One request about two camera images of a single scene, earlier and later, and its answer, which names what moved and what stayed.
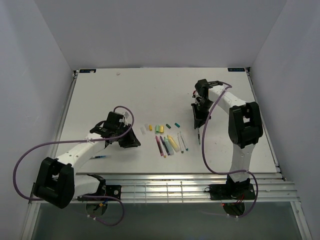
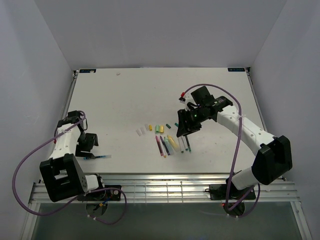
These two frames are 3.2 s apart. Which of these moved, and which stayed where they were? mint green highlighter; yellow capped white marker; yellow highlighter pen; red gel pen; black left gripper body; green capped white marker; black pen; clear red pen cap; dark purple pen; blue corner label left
Moved: black left gripper body; black pen
Stayed: dark purple pen; mint green highlighter; yellow highlighter pen; red gel pen; clear red pen cap; blue corner label left; green capped white marker; yellow capped white marker
